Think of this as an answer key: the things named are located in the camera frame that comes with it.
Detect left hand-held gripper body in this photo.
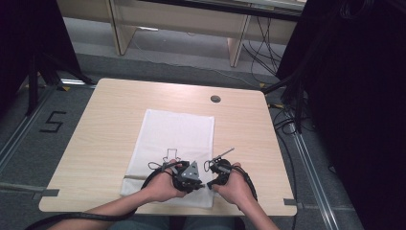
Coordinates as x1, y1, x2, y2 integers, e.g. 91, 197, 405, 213
171, 160, 205, 195

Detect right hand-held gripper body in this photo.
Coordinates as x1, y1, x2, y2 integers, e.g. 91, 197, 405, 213
205, 148, 236, 188

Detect white cloth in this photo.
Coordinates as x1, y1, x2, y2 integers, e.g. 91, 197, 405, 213
120, 108, 215, 209

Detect person's right hand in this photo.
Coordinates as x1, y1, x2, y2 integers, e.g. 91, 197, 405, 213
212, 162, 248, 209

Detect person's left hand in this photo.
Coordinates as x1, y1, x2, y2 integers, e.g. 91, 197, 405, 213
142, 159, 190, 203

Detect person's dark blue trousers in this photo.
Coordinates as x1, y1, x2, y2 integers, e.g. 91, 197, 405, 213
108, 215, 247, 230

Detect black metal stand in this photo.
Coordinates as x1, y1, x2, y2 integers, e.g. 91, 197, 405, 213
261, 71, 309, 135
24, 52, 97, 117

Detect black curtain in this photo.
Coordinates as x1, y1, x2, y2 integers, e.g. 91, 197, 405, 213
0, 0, 82, 109
276, 0, 406, 230

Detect light wooden desk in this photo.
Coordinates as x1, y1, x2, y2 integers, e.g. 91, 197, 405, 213
56, 0, 308, 69

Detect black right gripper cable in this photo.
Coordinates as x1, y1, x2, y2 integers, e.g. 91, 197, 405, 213
234, 165, 259, 203

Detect black floor cables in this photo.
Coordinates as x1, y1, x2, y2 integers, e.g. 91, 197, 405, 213
269, 102, 303, 230

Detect metal floor rail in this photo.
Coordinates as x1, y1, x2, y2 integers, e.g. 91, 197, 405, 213
286, 108, 341, 230
0, 85, 56, 172

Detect black cables under desk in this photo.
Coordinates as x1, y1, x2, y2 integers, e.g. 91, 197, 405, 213
241, 15, 288, 80

